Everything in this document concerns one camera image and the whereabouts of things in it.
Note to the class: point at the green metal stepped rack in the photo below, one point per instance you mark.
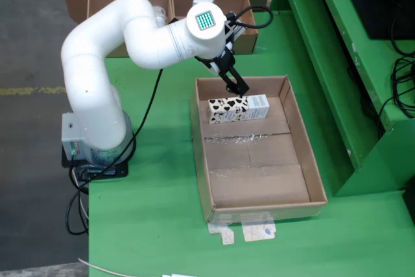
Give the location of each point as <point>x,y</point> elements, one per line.
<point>324,63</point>

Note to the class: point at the cow print hand cream box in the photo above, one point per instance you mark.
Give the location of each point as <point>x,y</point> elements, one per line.
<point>236,108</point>

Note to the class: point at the white bottle with teal label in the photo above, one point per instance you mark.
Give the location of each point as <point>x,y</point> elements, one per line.
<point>159,14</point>

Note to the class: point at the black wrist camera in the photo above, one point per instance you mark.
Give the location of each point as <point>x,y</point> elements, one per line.
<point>236,28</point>

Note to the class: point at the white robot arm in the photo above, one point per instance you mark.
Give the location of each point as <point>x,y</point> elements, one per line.
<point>97,63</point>

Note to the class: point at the grey robot control box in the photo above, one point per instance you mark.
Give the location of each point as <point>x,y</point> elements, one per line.
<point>71,134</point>

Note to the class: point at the white torn paper label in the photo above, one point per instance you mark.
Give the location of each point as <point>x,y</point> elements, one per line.
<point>225,235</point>
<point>259,230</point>

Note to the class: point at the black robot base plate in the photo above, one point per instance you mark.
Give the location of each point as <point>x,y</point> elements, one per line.
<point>110,173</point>

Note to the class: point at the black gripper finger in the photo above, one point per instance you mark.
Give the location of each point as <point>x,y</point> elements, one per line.
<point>240,85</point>
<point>228,84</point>

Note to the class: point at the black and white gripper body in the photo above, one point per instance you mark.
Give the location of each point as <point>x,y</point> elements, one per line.
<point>220,61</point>

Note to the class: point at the shallow cardboard tray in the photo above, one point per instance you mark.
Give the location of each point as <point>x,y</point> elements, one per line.
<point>259,186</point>

